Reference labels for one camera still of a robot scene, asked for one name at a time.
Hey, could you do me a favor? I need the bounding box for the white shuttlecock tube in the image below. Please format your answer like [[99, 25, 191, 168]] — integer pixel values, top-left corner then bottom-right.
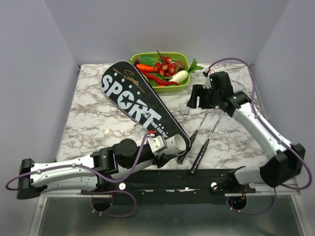
[[161, 134, 186, 155]]

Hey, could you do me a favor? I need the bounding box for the brown toy mushroom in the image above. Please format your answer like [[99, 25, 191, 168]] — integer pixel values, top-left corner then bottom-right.
[[175, 60, 185, 70]]

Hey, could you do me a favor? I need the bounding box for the black racket cover bag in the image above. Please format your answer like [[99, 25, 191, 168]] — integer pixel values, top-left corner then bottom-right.
[[100, 61, 191, 151]]

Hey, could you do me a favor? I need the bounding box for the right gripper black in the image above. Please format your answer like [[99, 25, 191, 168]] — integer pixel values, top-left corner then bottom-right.
[[186, 84, 221, 109]]

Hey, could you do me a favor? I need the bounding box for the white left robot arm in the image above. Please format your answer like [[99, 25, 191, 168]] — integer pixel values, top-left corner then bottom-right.
[[17, 136, 186, 200]]

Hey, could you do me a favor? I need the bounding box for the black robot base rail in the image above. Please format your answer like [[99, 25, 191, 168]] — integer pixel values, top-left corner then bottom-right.
[[81, 169, 255, 206]]

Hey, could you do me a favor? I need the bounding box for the white toy radish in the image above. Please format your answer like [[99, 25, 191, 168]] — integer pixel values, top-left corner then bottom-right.
[[169, 70, 189, 84]]

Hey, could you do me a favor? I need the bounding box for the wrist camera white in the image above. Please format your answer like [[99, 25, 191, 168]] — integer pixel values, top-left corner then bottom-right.
[[147, 136, 167, 153], [203, 71, 211, 89]]

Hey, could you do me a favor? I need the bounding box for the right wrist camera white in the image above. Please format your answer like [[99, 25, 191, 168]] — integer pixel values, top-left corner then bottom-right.
[[203, 71, 211, 89]]

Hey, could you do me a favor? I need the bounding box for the white shuttlecock with black band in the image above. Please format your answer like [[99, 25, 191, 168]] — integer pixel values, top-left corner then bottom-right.
[[179, 104, 201, 119]]

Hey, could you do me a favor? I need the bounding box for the red toy chili pepper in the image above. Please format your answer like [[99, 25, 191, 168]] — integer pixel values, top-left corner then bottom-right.
[[142, 72, 179, 87]]

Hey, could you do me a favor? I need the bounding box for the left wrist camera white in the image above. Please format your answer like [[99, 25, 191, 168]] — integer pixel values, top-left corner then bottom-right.
[[147, 136, 167, 153]]

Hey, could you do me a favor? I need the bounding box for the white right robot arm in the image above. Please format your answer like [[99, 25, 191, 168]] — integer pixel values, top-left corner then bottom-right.
[[187, 71, 306, 193]]

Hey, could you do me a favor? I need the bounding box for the red toy cherry bunch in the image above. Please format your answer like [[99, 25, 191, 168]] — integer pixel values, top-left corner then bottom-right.
[[155, 51, 177, 77]]

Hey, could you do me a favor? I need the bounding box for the orange toy carrot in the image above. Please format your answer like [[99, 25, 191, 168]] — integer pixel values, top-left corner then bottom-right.
[[136, 64, 156, 73]]

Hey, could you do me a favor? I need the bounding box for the green plastic basket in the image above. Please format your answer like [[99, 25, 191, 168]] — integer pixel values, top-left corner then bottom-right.
[[129, 51, 197, 93]]

